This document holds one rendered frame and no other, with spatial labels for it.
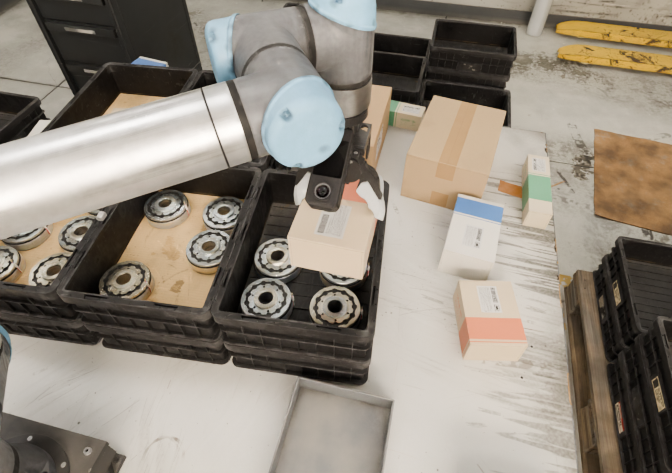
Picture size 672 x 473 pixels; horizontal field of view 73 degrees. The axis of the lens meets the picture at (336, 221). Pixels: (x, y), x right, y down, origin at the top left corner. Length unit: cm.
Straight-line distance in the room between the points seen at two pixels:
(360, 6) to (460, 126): 88
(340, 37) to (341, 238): 29
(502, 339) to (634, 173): 199
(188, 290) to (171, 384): 20
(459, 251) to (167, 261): 68
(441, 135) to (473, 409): 71
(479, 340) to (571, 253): 137
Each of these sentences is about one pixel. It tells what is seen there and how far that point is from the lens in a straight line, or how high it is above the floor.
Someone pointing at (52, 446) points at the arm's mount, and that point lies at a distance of 100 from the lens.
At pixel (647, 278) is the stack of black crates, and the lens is 202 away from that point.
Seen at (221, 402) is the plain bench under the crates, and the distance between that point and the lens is 104.
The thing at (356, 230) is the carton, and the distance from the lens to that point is 69.
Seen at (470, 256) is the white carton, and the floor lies 79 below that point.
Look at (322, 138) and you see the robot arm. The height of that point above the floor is 140.
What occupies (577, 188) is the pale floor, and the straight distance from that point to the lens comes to 266.
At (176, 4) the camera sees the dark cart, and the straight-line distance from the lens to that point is 285.
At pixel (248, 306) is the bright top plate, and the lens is 94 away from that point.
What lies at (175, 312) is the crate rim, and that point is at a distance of 88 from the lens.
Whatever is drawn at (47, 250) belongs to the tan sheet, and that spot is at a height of 83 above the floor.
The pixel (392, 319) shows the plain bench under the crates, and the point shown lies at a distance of 110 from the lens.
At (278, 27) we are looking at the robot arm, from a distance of 51.
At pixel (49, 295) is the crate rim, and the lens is 101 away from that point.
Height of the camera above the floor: 165
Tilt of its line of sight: 49 degrees down
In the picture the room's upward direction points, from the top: straight up
